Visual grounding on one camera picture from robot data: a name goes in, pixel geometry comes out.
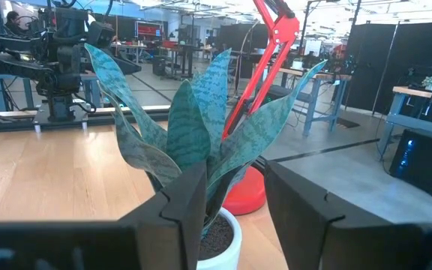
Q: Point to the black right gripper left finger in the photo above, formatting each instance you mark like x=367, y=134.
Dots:
x=178, y=217

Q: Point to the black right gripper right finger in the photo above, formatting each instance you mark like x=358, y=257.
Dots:
x=302, y=225

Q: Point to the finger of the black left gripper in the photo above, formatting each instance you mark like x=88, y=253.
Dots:
x=128, y=67

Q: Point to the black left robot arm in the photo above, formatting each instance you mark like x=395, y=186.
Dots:
x=66, y=75

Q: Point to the snake plant in white pot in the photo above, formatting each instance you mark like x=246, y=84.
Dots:
x=188, y=131

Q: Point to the person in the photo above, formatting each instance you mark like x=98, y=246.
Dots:
x=13, y=22

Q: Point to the computer tower with blue lights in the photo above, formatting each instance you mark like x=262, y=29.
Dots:
x=422, y=165

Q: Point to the wooden-top grey workbench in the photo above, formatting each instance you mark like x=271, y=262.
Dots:
x=414, y=122
x=336, y=77

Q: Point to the red desk lamp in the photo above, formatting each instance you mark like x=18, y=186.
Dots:
x=281, y=33

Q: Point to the black partition panels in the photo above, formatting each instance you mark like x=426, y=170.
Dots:
x=407, y=56

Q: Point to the red wall display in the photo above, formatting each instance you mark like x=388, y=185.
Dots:
x=149, y=30

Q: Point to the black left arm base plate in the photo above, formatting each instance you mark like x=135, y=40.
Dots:
x=60, y=114

